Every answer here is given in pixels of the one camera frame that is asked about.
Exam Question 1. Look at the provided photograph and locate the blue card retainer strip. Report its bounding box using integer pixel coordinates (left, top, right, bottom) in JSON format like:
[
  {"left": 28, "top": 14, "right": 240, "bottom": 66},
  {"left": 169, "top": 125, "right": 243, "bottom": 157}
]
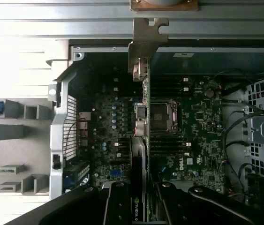
[{"left": 62, "top": 175, "right": 74, "bottom": 192}]

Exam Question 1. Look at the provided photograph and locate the RAM slot with white latches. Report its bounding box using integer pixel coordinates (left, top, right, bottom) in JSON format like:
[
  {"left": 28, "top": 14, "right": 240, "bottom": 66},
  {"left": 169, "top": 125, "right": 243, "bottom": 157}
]
[
  {"left": 113, "top": 86, "right": 190, "bottom": 92},
  {"left": 114, "top": 141, "right": 191, "bottom": 148},
  {"left": 113, "top": 76, "right": 190, "bottom": 83},
  {"left": 116, "top": 151, "right": 190, "bottom": 158}
]

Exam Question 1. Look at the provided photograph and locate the black PC case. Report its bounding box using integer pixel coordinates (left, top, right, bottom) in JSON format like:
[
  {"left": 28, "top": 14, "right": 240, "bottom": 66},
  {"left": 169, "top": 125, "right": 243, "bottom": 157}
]
[{"left": 48, "top": 38, "right": 264, "bottom": 225}]

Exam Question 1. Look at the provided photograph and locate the RAM slot with black latches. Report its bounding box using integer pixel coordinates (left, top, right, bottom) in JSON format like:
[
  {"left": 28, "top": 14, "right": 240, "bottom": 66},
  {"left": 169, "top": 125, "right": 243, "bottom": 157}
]
[
  {"left": 119, "top": 135, "right": 185, "bottom": 142},
  {"left": 119, "top": 91, "right": 184, "bottom": 97},
  {"left": 119, "top": 82, "right": 184, "bottom": 88},
  {"left": 119, "top": 146, "right": 185, "bottom": 152}
]

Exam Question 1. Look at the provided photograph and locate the green motherboard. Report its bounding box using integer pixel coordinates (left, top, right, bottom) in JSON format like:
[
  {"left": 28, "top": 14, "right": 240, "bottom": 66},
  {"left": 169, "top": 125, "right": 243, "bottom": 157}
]
[{"left": 75, "top": 67, "right": 225, "bottom": 195}]

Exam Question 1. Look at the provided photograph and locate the silver port block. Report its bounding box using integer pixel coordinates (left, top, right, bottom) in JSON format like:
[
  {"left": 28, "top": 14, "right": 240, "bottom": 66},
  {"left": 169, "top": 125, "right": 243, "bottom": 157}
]
[{"left": 77, "top": 112, "right": 92, "bottom": 122}]

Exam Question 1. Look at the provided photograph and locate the grey parts rack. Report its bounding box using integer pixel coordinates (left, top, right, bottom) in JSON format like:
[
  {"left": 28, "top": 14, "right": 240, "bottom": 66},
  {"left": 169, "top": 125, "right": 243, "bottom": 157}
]
[{"left": 0, "top": 98, "right": 54, "bottom": 195}]

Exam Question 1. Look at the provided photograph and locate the CPU socket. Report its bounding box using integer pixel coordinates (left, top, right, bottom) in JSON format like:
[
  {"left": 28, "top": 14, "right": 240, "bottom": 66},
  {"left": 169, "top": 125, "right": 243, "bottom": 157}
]
[{"left": 149, "top": 97, "right": 180, "bottom": 134}]

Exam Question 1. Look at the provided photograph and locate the round coin battery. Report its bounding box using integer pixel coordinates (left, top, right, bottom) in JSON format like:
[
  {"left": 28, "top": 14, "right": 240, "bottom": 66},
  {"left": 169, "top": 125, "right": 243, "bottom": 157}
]
[{"left": 204, "top": 88, "right": 215, "bottom": 99}]

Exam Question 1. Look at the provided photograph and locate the black wire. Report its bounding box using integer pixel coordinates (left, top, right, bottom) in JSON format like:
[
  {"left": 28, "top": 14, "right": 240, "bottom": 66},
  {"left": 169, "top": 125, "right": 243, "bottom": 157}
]
[{"left": 222, "top": 103, "right": 264, "bottom": 155}]

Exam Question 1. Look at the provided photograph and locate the thin red wire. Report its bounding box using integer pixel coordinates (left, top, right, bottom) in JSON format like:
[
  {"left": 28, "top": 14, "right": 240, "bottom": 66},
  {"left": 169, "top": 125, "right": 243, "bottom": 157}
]
[{"left": 63, "top": 118, "right": 89, "bottom": 153}]

